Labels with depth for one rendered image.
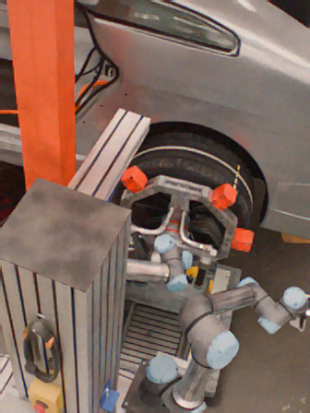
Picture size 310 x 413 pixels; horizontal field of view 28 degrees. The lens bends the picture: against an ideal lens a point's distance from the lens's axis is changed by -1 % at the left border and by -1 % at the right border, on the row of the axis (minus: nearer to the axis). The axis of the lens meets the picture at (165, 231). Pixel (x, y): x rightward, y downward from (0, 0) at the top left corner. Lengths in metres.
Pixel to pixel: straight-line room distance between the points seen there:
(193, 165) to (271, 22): 0.70
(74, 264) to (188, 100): 1.45
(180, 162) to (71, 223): 1.39
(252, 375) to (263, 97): 1.64
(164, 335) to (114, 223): 2.16
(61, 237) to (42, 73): 0.84
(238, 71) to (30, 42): 0.89
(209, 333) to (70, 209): 0.71
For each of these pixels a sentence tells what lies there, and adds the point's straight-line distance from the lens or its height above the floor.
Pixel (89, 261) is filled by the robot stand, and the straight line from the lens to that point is 1.39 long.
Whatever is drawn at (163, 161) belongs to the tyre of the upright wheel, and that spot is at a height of 1.16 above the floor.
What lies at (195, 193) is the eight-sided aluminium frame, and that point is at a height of 1.12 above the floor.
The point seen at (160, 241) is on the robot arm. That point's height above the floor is 1.26.
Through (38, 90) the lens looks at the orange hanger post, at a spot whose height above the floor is 1.76.
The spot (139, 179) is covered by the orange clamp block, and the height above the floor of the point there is 1.10.
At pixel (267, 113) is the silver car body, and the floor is 1.46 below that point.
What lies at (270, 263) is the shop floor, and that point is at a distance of 4.01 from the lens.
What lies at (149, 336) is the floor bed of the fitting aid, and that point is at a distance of 3.54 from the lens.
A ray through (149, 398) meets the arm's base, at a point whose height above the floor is 0.87.
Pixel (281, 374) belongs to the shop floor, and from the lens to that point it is 3.63.
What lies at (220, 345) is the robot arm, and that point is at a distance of 1.96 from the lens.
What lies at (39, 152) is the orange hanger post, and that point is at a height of 1.46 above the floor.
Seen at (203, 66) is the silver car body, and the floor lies 1.61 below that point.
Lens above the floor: 3.17
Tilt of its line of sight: 52 degrees down
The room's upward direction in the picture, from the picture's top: 9 degrees clockwise
